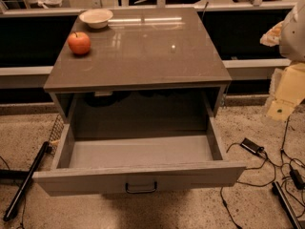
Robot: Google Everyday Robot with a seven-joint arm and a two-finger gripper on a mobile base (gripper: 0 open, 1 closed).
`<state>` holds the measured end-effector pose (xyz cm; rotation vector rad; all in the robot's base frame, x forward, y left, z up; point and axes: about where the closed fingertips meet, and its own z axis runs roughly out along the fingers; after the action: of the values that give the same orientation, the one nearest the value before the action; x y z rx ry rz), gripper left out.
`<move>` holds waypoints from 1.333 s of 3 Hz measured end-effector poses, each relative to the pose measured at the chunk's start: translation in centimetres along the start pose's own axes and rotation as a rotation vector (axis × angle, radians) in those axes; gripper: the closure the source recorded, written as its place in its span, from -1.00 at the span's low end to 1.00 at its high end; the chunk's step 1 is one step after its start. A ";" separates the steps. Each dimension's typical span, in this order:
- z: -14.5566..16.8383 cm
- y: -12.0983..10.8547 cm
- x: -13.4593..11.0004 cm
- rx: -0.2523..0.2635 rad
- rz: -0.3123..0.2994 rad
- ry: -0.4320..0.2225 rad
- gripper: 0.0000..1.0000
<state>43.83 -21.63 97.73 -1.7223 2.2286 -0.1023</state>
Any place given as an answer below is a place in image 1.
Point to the black bar right floor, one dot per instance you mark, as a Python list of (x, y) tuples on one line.
[(286, 205)]

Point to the grey cabinet with glossy top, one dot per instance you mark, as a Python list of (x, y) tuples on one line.
[(151, 72)]

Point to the black bar left floor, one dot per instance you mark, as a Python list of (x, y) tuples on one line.
[(11, 212)]

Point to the black power adapter near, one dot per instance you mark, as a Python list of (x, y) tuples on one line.
[(251, 147)]

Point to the wire mesh basket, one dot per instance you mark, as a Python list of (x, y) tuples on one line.
[(55, 135)]

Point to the black drawer handle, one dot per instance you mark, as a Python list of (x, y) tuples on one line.
[(141, 189)]

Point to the white bowl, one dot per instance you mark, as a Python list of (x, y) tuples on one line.
[(96, 18)]

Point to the black bar floor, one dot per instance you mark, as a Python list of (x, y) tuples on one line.
[(286, 205), (11, 212)]

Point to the black power adapter right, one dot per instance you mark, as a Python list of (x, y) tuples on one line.
[(297, 179)]

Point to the black power adapter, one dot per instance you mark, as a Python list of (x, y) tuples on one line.
[(297, 179), (251, 147)]

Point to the open grey drawer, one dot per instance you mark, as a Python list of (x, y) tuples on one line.
[(102, 162)]

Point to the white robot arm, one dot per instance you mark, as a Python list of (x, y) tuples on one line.
[(287, 89)]

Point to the red apple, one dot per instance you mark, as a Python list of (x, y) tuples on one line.
[(79, 43)]

